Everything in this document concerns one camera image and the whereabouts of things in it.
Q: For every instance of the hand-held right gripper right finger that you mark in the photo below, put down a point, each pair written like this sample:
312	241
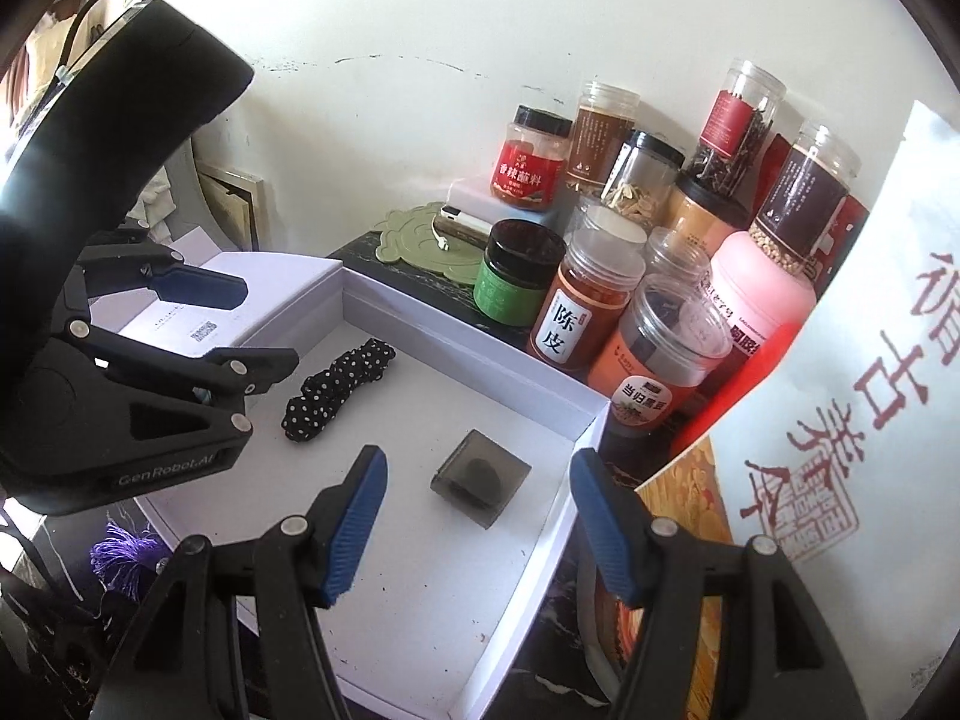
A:
600	534

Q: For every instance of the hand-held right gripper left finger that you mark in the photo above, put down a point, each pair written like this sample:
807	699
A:
354	534

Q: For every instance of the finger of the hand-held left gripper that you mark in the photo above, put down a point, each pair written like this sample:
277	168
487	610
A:
259	369
201	289

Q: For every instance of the black polka dot scrunchie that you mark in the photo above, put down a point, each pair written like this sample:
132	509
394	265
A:
330	390

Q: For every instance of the white hinged gift box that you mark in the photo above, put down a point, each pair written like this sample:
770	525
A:
420	420

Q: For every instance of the small grey translucent case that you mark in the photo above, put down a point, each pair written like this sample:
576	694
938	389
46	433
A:
480	476

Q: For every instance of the white cloth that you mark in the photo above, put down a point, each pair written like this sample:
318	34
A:
156	199

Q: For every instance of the clear jar orange label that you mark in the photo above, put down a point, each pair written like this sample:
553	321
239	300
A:
652	367

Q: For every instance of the green scalloped mat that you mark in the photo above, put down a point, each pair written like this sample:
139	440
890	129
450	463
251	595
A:
409	240

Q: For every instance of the orange jar white label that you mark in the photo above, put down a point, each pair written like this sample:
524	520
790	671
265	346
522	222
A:
577	307

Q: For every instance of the purple tassel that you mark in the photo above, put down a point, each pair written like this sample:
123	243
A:
124	555

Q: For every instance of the white power bank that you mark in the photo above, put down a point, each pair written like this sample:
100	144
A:
472	223

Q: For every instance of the green jar black lid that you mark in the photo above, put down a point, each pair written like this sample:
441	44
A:
514	277

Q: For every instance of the white flat box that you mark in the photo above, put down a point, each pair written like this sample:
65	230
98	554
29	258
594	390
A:
472	191

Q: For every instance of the pink plastic bottle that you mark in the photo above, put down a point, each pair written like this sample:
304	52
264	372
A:
757	292

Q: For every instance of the empty clear jar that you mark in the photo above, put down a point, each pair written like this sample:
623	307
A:
679	255

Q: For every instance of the white landscape print pouch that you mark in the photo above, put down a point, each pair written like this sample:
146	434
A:
862	390

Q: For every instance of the clear jar white lid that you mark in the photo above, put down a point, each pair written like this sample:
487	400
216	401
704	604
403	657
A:
611	221

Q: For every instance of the red label jar black lid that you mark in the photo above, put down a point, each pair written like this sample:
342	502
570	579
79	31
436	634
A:
525	169

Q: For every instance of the tan jar black lid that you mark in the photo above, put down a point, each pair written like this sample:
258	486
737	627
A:
705	214

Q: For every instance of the black lid jar pale slices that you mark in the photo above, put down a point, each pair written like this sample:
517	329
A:
641	180

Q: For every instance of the brown label clear jar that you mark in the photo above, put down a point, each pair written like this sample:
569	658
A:
596	139

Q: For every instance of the dark label jar white beans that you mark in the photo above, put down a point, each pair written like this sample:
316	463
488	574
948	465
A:
806	195

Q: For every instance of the tall jar dark sticks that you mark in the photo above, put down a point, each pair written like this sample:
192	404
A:
739	124

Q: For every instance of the wooden picture frame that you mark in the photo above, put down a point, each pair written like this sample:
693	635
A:
232	202

